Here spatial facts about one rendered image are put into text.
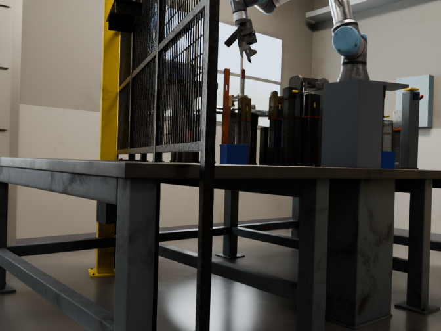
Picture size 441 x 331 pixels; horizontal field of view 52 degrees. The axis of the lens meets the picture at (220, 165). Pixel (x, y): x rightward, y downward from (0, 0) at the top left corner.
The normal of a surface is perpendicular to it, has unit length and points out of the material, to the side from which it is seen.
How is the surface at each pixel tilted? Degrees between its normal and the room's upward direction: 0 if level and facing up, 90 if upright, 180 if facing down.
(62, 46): 90
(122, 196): 90
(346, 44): 97
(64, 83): 90
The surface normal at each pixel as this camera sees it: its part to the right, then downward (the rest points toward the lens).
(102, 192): -0.77, -0.02
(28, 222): 0.64, 0.03
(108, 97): 0.35, 0.02
